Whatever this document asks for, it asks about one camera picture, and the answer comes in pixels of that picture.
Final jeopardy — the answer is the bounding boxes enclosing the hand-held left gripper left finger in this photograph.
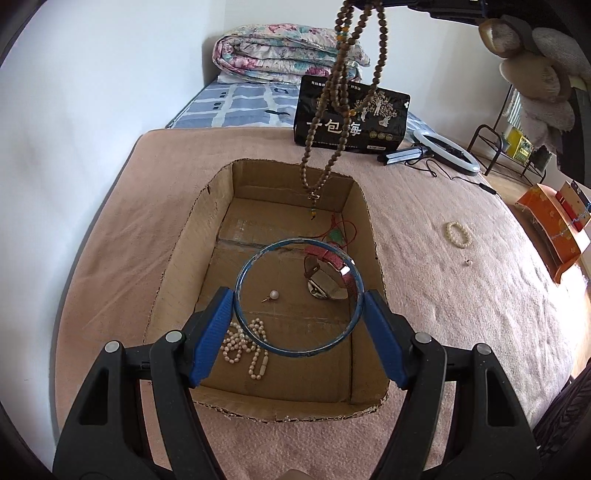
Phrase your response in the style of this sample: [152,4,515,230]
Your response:
[52,286,235,480]

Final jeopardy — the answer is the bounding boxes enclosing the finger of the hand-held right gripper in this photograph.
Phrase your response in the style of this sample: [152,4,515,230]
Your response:
[353,0,483,16]

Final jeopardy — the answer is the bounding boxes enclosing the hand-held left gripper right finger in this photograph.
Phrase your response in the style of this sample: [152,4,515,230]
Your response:
[362,290,540,480]

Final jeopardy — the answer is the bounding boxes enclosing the pearl necklace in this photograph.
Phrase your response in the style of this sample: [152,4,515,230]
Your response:
[222,318,269,381]

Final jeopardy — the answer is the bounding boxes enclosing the brown bead necklace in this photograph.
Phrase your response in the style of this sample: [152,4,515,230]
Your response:
[300,0,389,220]

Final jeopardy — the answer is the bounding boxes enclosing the red strap watch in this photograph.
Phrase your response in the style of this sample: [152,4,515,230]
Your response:
[302,244,363,302]

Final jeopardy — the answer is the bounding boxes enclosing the blue bangle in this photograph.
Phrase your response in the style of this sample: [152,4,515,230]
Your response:
[234,237,365,358]

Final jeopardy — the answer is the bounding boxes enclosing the cardboard box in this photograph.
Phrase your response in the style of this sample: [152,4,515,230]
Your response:
[144,159,392,423]

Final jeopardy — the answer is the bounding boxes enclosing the red cord charm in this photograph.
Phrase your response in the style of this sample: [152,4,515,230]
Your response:
[321,210,361,252]

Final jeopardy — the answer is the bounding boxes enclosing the person's right hand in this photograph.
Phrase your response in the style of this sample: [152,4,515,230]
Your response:
[478,17,591,153]

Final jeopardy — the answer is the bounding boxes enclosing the striped towel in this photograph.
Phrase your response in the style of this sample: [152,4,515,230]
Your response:
[505,92,525,132]

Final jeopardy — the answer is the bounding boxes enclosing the black metal clothes rack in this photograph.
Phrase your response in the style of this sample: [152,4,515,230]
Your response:
[466,83,555,185]

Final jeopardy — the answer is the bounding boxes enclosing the yellow box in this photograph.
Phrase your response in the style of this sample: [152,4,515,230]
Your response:
[503,128,534,162]

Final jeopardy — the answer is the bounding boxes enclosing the black box with gold text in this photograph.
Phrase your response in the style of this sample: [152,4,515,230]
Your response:
[293,75,411,151]

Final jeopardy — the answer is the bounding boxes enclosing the black folded tripod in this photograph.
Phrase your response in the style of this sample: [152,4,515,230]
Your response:
[378,145,428,166]

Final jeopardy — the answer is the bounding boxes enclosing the folded floral quilt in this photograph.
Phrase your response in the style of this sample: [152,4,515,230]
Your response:
[211,24,371,85]

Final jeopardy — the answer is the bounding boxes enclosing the red and brown gift box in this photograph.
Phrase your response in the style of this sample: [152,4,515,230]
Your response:
[555,180,591,232]

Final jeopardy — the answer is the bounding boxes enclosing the orange gift boxes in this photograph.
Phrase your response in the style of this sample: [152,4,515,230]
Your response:
[515,183,591,283]

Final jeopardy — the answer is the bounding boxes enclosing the person's dark patterned clothing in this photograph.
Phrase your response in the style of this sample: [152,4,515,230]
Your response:
[531,369,591,480]

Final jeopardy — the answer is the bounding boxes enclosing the white folded sheet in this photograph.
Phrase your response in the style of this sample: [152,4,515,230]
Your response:
[216,70,266,85]

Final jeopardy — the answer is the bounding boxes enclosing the blue checked bed sheet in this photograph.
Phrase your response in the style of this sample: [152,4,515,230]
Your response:
[165,78,430,139]

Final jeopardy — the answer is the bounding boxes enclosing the white bead bracelet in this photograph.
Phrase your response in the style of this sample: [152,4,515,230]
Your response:
[444,220,472,250]

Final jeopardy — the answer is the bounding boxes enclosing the ring light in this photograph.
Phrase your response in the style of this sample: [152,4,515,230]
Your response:
[412,128,481,175]

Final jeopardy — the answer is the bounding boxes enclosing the black cable with switch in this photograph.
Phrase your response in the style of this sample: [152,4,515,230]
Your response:
[425,157,499,195]

